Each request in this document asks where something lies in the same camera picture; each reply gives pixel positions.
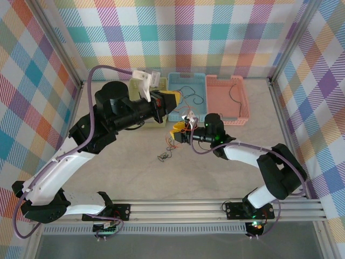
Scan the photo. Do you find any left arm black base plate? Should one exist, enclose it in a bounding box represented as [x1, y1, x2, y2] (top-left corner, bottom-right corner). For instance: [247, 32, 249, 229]
[81, 203, 132, 222]

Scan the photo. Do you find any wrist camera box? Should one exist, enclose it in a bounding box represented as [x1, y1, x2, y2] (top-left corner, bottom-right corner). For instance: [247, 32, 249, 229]
[131, 69, 162, 103]
[181, 110, 199, 127]

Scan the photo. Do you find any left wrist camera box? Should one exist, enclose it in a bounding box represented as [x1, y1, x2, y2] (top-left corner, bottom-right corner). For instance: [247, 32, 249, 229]
[131, 69, 162, 103]

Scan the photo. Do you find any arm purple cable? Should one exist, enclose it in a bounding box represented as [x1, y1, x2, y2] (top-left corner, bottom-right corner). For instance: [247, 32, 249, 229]
[13, 64, 135, 240]
[190, 125, 307, 240]

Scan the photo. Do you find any pink plastic basket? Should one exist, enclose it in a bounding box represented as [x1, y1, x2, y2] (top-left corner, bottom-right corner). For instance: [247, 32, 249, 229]
[205, 74, 251, 127]

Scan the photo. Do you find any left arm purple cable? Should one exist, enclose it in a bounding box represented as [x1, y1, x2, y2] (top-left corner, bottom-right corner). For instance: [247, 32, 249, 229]
[13, 64, 135, 240]

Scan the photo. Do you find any grey slotted cable duct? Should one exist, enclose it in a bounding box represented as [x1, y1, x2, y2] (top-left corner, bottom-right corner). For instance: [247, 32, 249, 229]
[43, 225, 248, 235]

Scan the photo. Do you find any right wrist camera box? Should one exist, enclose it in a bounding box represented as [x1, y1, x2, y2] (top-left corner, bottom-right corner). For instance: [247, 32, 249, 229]
[181, 110, 199, 127]

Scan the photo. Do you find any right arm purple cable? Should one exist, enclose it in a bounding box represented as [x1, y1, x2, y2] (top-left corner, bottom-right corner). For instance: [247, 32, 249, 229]
[190, 125, 307, 240]

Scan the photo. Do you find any blue plastic basket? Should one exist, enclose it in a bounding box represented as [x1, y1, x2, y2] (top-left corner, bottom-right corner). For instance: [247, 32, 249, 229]
[167, 72, 210, 122]

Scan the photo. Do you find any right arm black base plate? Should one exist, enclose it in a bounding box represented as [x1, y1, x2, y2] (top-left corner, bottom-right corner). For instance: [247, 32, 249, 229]
[225, 201, 275, 221]

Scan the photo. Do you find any aluminium mounting rail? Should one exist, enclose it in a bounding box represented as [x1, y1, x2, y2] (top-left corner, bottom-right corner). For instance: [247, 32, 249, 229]
[29, 199, 328, 224]

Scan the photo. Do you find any yellow-green plastic basket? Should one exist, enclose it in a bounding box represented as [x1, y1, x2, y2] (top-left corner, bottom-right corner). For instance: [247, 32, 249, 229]
[129, 77, 168, 127]

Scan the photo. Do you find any aluminium frame leg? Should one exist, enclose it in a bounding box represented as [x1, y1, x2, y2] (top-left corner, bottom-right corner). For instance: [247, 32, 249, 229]
[25, 223, 45, 259]
[314, 221, 339, 259]

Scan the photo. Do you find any aluminium frame post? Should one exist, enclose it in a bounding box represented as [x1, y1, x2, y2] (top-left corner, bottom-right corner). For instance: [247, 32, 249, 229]
[26, 0, 85, 90]
[268, 0, 324, 86]

